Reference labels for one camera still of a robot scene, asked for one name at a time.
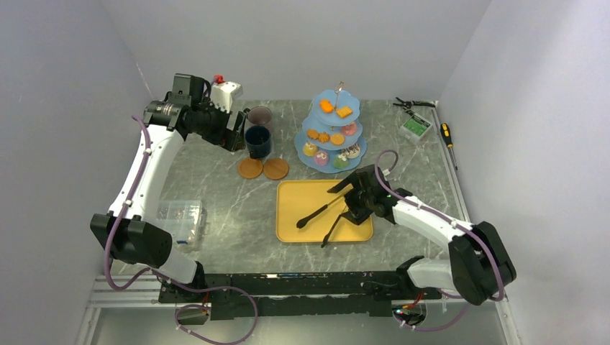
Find purple cupcake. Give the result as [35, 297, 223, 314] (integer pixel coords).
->
[313, 150, 329, 167]

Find chocolate white sprinkled donut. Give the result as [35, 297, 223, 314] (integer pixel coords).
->
[341, 143, 361, 160]

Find black food tongs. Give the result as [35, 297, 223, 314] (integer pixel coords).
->
[296, 193, 350, 248]

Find dark blue mug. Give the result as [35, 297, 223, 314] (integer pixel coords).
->
[244, 126, 271, 160]

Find orange fish-shaped cookie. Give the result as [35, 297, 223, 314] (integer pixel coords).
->
[319, 98, 334, 114]

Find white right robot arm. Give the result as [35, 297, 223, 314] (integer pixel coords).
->
[328, 165, 516, 305]

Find blue three-tier cake stand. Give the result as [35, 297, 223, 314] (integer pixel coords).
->
[294, 81, 368, 174]

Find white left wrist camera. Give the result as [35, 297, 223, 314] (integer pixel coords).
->
[209, 75, 243, 114]

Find round orange cookie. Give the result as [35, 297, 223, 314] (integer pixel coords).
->
[329, 133, 345, 146]

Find clear plastic screw box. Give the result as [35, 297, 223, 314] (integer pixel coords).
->
[157, 200, 207, 252]

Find pink cupcake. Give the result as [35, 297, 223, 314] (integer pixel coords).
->
[340, 121, 358, 136]

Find purple cable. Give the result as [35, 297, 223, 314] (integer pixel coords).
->
[102, 78, 259, 345]
[373, 149, 506, 333]

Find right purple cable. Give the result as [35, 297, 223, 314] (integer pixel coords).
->
[373, 149, 506, 333]

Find yellow cupcake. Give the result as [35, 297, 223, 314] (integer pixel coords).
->
[302, 142, 318, 157]

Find square cracker biscuit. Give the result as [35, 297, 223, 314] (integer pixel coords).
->
[335, 106, 353, 119]

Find purple-grey mug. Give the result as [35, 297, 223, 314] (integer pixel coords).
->
[247, 106, 273, 128]

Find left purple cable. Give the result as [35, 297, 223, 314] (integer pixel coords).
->
[102, 78, 259, 345]

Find yellow serving tray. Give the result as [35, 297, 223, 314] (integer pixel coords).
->
[276, 180, 347, 243]

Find black pliers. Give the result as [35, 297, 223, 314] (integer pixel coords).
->
[392, 97, 437, 111]

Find green white electronic box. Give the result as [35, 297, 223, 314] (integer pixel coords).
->
[399, 112, 433, 145]

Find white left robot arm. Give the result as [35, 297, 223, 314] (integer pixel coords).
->
[90, 73, 247, 302]

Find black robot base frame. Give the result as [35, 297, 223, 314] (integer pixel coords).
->
[158, 271, 441, 321]

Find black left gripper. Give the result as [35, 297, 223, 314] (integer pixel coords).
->
[190, 97, 246, 152]

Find wooden coaster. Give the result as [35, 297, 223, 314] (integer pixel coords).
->
[263, 158, 290, 180]
[237, 157, 264, 179]

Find yellow black screwdriver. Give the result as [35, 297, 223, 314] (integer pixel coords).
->
[440, 123, 458, 171]

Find green cupcake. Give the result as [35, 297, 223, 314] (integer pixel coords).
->
[332, 154, 350, 170]

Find dark orange swirl cookie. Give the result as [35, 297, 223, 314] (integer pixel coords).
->
[317, 132, 330, 143]

